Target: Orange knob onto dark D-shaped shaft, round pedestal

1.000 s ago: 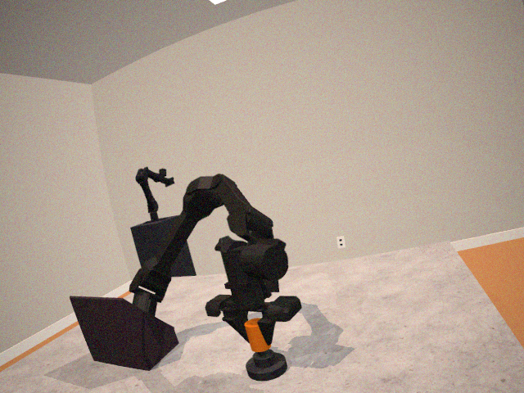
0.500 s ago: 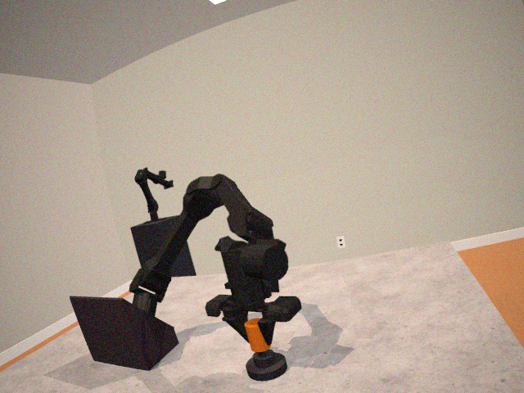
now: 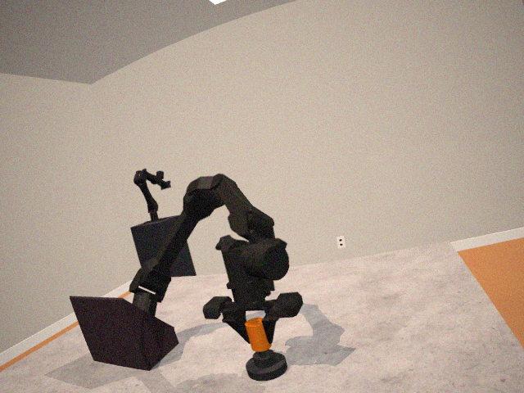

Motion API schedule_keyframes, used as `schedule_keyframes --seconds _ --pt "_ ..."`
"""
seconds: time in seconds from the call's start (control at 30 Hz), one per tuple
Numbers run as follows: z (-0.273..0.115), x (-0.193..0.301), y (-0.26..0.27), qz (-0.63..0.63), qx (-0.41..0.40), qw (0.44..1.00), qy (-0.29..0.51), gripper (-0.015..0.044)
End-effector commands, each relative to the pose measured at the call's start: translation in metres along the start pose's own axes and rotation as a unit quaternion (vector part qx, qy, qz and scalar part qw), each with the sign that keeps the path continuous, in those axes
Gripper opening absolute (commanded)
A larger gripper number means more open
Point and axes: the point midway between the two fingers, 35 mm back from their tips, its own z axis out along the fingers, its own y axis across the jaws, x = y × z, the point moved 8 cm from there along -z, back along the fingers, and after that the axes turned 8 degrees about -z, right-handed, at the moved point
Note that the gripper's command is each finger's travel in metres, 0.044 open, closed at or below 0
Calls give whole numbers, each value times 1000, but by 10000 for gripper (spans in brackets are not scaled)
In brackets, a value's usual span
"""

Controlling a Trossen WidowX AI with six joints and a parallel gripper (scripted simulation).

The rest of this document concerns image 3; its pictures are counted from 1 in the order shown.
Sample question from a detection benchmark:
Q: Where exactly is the orange knob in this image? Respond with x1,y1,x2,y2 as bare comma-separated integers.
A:
246,318,272,351

